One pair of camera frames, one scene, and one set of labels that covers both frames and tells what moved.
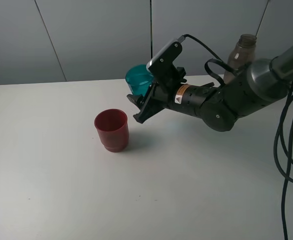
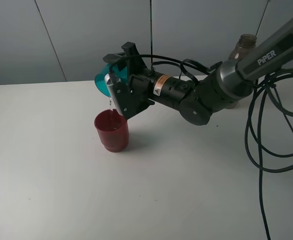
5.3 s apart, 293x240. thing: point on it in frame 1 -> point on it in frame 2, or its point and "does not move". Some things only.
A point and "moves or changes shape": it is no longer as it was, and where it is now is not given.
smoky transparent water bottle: (242, 54) does not move
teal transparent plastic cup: (139, 78) moves or changes shape
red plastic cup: (112, 127) does not move
